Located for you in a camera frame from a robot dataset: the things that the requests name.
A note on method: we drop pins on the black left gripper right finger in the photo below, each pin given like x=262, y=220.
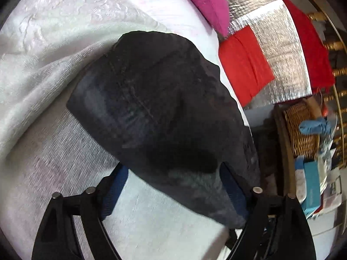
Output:
x=275, y=228

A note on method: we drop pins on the black checked puffer jacket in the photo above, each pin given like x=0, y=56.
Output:
x=156, y=104

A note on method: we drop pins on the blue box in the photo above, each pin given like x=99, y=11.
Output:
x=313, y=196

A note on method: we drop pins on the blue crumpled cloth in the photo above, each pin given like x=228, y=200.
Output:
x=319, y=126

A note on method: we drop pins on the red pillow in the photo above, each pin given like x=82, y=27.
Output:
x=245, y=65

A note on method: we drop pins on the white embossed bed blanket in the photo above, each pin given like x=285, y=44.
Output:
x=53, y=152

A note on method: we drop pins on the silver foil headboard cover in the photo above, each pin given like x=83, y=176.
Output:
x=278, y=38

